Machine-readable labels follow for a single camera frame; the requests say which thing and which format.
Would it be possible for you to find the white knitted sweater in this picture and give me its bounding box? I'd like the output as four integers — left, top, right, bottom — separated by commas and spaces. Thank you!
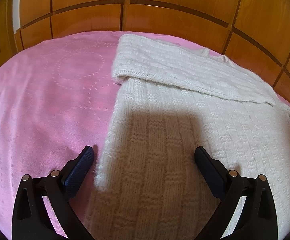
85, 34, 290, 239

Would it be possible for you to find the pink bedspread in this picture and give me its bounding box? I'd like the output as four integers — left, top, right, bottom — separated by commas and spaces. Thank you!
0, 30, 290, 240

